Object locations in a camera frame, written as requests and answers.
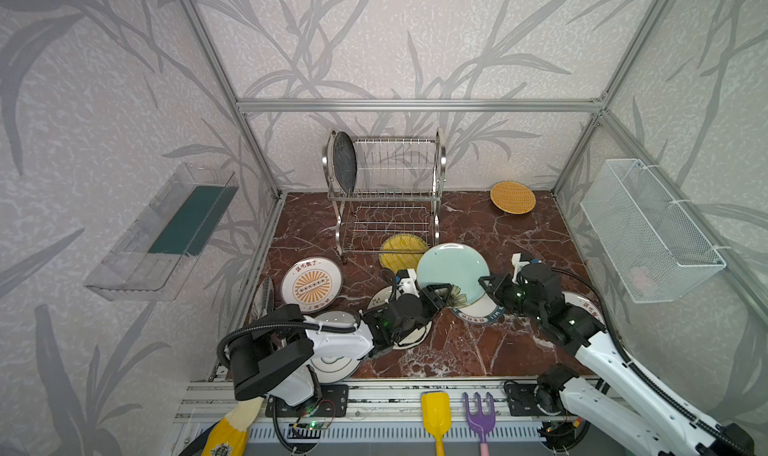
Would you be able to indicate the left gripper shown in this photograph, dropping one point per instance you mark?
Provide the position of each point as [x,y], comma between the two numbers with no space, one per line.
[432,296]

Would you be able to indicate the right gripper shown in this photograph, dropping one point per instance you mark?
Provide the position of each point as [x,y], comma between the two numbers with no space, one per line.
[497,285]

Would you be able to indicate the light green flower plate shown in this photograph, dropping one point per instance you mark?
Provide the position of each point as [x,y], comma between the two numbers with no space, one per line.
[456,264]

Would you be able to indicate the steel dish rack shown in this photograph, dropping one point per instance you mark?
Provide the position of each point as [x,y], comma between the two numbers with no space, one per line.
[399,189]

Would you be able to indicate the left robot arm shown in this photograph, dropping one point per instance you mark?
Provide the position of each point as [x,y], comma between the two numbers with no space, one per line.
[272,355]

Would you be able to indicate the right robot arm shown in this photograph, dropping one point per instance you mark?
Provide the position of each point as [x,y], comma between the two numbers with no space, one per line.
[652,419]

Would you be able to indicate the green rim white plate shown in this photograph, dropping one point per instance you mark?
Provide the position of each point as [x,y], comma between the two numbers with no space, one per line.
[483,311]

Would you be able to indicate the cream floral plate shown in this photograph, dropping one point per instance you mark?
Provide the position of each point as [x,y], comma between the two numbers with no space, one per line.
[415,338]

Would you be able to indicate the yellow green woven plate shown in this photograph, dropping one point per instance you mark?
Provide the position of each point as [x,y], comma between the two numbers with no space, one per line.
[402,251]

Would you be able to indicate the orange woven plate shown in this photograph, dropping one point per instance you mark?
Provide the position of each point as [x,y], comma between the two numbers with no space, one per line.
[513,197]

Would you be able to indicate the right orange sunburst plate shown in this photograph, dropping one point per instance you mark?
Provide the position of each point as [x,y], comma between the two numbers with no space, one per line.
[584,303]

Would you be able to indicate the orange sunburst plate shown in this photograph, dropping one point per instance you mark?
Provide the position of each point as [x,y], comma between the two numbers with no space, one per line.
[584,303]
[312,283]

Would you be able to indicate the yellow toy shovel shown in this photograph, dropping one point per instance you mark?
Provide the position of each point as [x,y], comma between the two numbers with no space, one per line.
[436,416]

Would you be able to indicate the left orange sunburst plate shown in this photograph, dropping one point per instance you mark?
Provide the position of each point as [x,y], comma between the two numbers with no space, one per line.
[312,283]

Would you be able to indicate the white plate black emblem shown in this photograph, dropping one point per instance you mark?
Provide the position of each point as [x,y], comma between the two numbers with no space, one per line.
[331,370]

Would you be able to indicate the purple toy fork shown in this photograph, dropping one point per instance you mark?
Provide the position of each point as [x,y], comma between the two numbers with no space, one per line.
[480,417]

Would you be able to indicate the yellow banana toy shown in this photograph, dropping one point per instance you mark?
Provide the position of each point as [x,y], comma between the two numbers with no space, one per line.
[230,435]

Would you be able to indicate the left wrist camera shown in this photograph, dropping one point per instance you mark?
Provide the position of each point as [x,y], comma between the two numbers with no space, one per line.
[406,282]

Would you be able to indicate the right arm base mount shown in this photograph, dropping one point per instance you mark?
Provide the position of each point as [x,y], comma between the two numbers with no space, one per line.
[522,400]

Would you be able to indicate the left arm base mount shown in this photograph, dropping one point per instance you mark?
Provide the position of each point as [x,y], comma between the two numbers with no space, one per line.
[332,401]

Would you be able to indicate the white wire mesh basket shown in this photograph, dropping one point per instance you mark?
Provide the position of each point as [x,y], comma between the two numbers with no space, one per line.
[656,248]

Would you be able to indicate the clear plastic wall shelf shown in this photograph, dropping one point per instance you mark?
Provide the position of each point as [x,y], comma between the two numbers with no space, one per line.
[155,256]

